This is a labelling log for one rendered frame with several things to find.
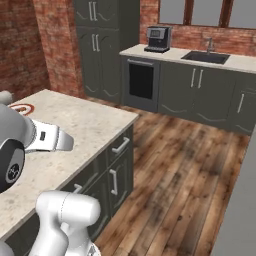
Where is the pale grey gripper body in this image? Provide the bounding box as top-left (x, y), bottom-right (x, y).
top-left (54, 125), bottom-right (75, 152)

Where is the red and white plate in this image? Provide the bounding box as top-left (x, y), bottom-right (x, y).
top-left (7, 102), bottom-right (36, 117)

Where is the dark grey island drawer front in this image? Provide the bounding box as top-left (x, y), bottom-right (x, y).
top-left (59, 151), bottom-right (108, 195)
top-left (105, 124), bottom-right (135, 168)

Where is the dark grey island cupboard door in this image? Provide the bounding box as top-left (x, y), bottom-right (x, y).
top-left (107, 149), bottom-right (135, 218)
top-left (82, 171), bottom-right (112, 242)

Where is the tall dark grey cupboard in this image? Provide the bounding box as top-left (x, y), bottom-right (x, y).
top-left (72, 0), bottom-right (141, 105)

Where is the black and silver coffee machine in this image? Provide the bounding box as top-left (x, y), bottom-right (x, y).
top-left (143, 25), bottom-right (173, 54)

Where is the dark grey cupboard run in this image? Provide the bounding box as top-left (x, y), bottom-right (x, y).
top-left (157, 61), bottom-right (256, 137)

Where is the dark sink basin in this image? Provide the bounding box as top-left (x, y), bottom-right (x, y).
top-left (180, 49), bottom-right (231, 65)

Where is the silver tap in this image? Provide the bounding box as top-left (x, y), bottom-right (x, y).
top-left (205, 36), bottom-right (215, 55)

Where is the brown framed window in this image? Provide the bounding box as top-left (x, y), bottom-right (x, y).
top-left (157, 0), bottom-right (256, 30)

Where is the silver drawer handle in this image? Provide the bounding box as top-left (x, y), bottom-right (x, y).
top-left (111, 136), bottom-right (131, 155)
top-left (72, 182), bottom-right (84, 195)

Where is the silver cupboard door handle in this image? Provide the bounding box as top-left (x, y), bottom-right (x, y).
top-left (108, 168), bottom-right (120, 197)

